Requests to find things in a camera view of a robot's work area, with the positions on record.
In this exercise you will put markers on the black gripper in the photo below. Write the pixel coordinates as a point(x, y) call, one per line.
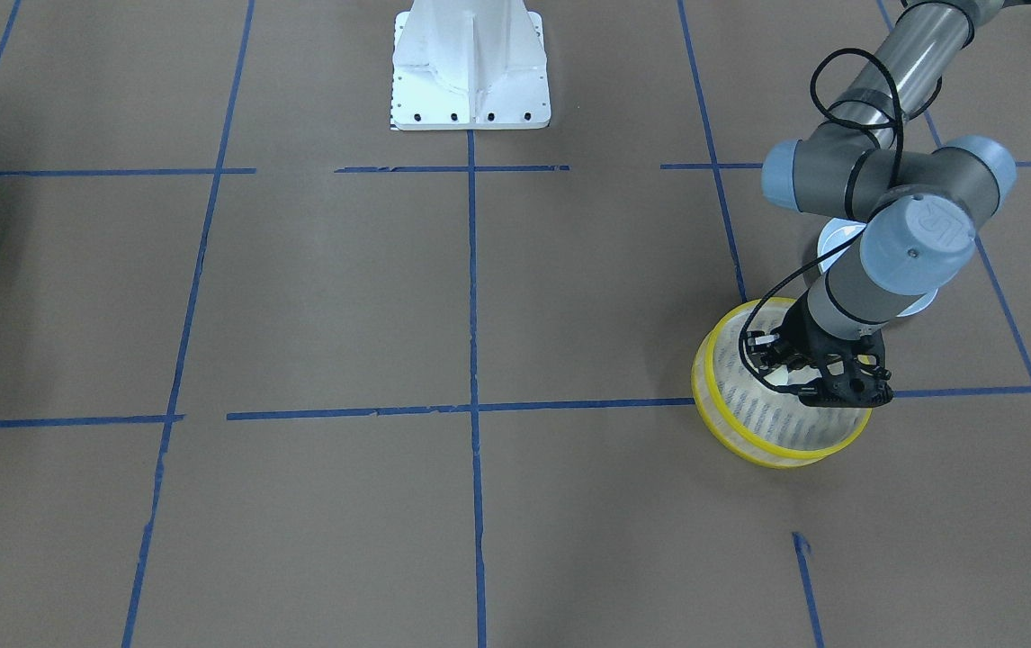
point(811, 343)

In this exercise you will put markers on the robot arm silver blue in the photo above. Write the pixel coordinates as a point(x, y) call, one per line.
point(921, 212)

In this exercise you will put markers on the yellow bamboo steamer basket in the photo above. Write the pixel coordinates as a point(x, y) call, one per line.
point(762, 426)

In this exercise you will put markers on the light blue plate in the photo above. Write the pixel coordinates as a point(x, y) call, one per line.
point(838, 232)

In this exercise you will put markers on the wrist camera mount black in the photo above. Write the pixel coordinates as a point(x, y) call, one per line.
point(852, 373)

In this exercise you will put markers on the white pedestal column base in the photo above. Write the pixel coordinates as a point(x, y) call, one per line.
point(459, 65)

